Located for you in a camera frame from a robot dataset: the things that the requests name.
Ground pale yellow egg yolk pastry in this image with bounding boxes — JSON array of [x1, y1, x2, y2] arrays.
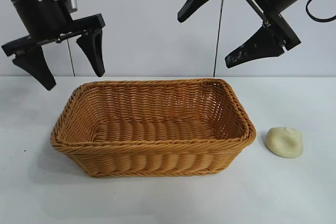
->
[[265, 126, 304, 159]]

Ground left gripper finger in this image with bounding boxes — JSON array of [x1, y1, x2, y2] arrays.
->
[[76, 28, 106, 78], [12, 45, 57, 91]]

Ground thin black hanging cable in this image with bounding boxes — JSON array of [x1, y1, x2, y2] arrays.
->
[[213, 0, 224, 77], [67, 36, 76, 77]]

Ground woven tan wicker basket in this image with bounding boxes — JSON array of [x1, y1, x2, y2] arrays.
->
[[51, 78, 257, 178]]

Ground black right arm cable loop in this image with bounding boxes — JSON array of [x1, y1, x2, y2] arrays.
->
[[306, 0, 336, 23]]

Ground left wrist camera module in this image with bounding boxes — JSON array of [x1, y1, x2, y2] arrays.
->
[[52, 0, 80, 14]]

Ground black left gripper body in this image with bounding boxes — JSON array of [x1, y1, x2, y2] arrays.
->
[[1, 0, 106, 57]]

